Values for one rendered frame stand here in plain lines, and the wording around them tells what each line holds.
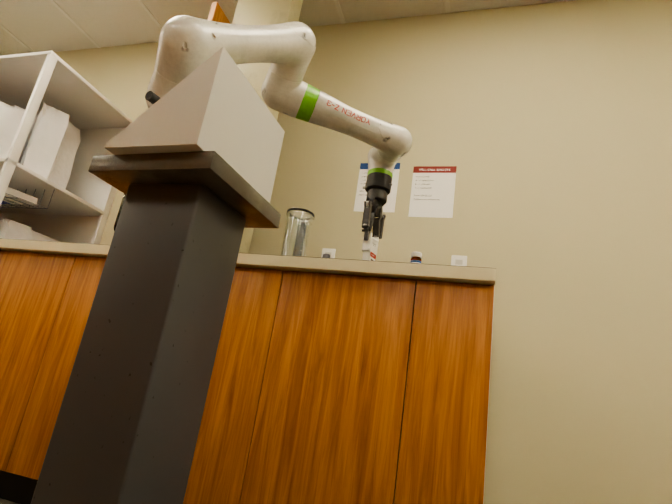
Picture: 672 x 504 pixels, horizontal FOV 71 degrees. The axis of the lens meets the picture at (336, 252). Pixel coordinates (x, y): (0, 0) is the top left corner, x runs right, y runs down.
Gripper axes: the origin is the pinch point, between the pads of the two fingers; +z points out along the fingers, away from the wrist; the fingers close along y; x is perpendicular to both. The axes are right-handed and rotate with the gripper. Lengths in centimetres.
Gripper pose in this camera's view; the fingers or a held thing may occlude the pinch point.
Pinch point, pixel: (370, 244)
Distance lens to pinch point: 167.0
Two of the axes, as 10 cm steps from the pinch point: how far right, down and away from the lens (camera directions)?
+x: 8.6, -0.3, -5.1
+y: -4.9, -3.4, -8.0
